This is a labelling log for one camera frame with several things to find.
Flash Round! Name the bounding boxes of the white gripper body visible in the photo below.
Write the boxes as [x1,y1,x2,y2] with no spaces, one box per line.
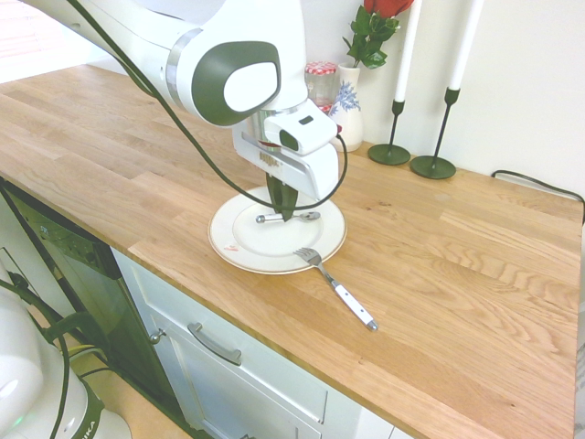
[232,125,342,202]

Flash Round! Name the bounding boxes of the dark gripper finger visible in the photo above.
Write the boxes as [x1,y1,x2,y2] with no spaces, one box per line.
[266,175,285,215]
[280,184,300,224]

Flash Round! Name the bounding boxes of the small silver spoon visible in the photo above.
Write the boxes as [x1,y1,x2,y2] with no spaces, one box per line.
[255,210,322,226]

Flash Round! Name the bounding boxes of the white plate with gold rim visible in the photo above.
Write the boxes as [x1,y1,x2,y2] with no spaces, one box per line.
[207,186,348,276]

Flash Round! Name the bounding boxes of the white vase with blue print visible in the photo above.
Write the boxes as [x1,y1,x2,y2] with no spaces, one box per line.
[328,62,365,154]

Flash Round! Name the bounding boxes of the black candle holder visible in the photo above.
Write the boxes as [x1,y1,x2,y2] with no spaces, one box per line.
[367,98,412,166]
[409,86,462,181]

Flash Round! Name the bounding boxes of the glass jar with checkered lid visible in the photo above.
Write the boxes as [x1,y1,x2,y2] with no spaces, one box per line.
[303,60,341,110]

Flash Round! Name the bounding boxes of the red rose with green leaves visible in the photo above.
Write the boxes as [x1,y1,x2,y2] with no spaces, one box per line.
[342,0,415,71]

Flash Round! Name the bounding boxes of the white taper candle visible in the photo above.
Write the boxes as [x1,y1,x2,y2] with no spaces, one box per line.
[447,0,485,91]
[393,0,424,103]

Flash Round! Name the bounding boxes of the white drawer front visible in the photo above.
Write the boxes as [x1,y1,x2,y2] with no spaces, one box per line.
[111,249,331,425]

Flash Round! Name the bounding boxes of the white cabinet door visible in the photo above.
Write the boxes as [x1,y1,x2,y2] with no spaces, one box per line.
[144,310,324,439]

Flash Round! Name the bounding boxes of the black dishwasher front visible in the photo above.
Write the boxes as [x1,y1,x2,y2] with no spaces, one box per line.
[0,178,186,424]

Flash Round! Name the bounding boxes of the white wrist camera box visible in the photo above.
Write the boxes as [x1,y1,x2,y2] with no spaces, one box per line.
[263,103,340,157]

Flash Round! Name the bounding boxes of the fork with white handle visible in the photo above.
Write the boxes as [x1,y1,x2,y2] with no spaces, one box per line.
[292,247,380,333]

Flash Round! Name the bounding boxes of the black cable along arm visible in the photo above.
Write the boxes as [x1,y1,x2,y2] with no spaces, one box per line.
[66,0,350,206]

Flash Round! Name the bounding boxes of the silver drawer handle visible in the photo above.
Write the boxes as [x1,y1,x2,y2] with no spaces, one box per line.
[186,322,243,368]

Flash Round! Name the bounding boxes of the black power cable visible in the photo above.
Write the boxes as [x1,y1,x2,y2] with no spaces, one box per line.
[490,169,585,226]

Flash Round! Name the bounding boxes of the dark cables at robot base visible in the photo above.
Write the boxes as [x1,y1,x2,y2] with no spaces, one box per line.
[0,268,113,439]

